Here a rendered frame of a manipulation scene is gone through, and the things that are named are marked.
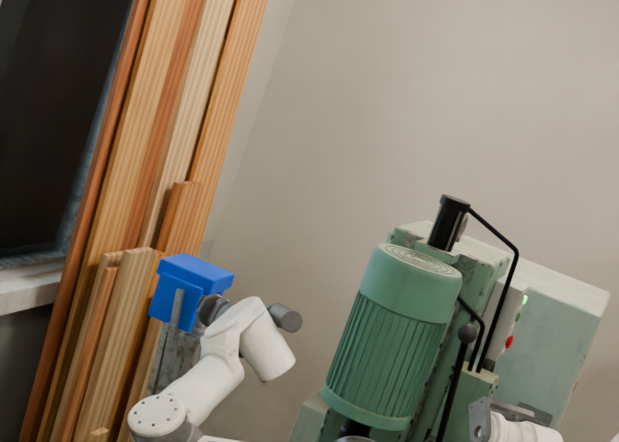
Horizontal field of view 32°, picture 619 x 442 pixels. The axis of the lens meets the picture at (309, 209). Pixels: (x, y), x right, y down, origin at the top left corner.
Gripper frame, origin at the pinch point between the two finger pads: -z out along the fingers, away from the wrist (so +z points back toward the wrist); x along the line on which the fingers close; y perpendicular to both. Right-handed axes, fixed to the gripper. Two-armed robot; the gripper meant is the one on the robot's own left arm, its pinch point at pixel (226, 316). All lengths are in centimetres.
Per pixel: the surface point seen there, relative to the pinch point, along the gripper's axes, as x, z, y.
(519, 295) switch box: 57, -14, 29
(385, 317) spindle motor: 25.6, 3.4, 12.3
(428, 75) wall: 86, -212, 113
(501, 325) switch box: 58, -16, 22
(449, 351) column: 49, -14, 13
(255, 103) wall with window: 37, -249, 76
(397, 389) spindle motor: 34.1, 2.7, 1.8
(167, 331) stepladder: 12, -90, -13
